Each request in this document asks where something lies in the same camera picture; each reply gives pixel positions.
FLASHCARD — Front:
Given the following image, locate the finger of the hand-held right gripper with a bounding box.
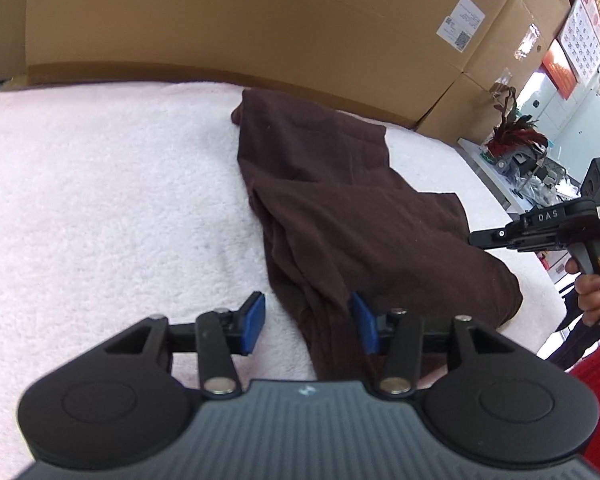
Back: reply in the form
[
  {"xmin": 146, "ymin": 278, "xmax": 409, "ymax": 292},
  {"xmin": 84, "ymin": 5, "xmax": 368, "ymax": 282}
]
[{"xmin": 469, "ymin": 227, "xmax": 518, "ymax": 252}]

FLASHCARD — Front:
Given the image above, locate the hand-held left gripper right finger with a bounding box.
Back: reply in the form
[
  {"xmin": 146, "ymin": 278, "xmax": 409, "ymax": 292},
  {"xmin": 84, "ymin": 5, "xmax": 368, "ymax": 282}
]
[{"xmin": 349, "ymin": 291, "xmax": 521, "ymax": 401}]

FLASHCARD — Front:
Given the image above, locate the person's right hand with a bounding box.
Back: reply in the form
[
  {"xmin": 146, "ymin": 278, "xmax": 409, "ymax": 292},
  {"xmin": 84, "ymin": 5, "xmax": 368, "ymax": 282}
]
[{"xmin": 565, "ymin": 247, "xmax": 600, "ymax": 327}]

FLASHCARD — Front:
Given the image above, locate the dark brown polo shirt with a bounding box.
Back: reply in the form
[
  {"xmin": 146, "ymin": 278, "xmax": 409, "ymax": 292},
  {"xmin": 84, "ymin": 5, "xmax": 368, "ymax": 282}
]
[{"xmin": 230, "ymin": 87, "xmax": 524, "ymax": 381}]

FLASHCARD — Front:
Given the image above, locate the clear plastic bag pile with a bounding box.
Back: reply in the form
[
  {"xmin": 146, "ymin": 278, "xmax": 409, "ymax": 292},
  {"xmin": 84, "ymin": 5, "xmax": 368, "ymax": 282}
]
[{"xmin": 515, "ymin": 152, "xmax": 581, "ymax": 206}]

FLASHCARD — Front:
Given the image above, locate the cardboard box with tape marks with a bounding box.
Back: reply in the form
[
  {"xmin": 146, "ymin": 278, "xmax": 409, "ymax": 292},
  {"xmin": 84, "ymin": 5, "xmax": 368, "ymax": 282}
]
[{"xmin": 460, "ymin": 0, "xmax": 572, "ymax": 91}]

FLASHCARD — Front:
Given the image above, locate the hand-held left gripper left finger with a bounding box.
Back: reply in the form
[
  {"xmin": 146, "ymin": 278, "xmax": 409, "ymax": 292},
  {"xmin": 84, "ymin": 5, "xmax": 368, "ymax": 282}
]
[{"xmin": 104, "ymin": 291, "xmax": 267, "ymax": 401}]

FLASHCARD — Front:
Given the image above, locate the plain white shipping label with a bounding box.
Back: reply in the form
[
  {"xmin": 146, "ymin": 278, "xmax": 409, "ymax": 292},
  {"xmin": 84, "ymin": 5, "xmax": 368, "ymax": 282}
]
[{"xmin": 449, "ymin": 0, "xmax": 486, "ymax": 33}]

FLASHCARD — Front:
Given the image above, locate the plain cardboard box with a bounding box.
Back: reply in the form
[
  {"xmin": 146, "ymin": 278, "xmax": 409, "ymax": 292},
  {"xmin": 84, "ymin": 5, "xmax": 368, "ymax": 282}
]
[{"xmin": 415, "ymin": 72, "xmax": 506, "ymax": 145}]

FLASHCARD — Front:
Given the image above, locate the white side table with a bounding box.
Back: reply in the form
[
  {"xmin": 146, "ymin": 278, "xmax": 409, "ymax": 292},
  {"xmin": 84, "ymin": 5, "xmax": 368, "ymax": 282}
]
[{"xmin": 456, "ymin": 137, "xmax": 536, "ymax": 213}]

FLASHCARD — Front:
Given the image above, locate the red wall calendar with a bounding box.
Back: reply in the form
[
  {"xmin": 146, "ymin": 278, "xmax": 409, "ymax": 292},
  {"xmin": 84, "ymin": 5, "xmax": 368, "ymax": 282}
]
[{"xmin": 541, "ymin": 0, "xmax": 600, "ymax": 98}]

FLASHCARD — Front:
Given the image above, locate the red black feather ornament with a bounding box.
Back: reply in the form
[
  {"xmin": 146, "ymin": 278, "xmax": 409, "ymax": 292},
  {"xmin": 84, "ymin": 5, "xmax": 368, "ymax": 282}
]
[{"xmin": 485, "ymin": 85, "xmax": 548, "ymax": 161}]

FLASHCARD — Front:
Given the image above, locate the white label with square code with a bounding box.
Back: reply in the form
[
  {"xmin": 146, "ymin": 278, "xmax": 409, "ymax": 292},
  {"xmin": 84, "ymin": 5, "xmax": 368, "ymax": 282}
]
[{"xmin": 436, "ymin": 17, "xmax": 476, "ymax": 54}]

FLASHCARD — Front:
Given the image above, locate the large cardboard box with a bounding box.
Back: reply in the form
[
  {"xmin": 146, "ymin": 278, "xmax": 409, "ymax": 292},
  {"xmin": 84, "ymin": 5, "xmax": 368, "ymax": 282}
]
[{"xmin": 10, "ymin": 0, "xmax": 533, "ymax": 131}]

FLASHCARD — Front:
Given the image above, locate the white terry towel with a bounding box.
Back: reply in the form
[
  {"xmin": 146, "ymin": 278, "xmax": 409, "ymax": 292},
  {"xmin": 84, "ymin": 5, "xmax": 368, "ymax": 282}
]
[{"xmin": 0, "ymin": 80, "xmax": 571, "ymax": 471}]

